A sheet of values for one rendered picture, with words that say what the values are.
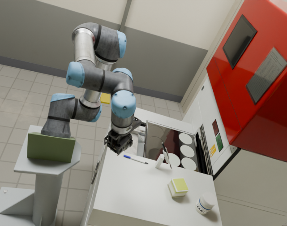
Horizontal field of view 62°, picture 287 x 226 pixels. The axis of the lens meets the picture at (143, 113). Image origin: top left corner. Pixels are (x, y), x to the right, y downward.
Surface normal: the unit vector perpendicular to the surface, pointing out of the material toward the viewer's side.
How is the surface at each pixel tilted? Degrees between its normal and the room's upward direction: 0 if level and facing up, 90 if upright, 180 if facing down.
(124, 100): 19
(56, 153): 90
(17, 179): 0
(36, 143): 90
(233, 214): 90
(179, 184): 0
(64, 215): 0
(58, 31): 90
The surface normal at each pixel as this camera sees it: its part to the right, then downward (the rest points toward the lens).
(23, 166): 0.32, -0.73
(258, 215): -0.06, 0.62
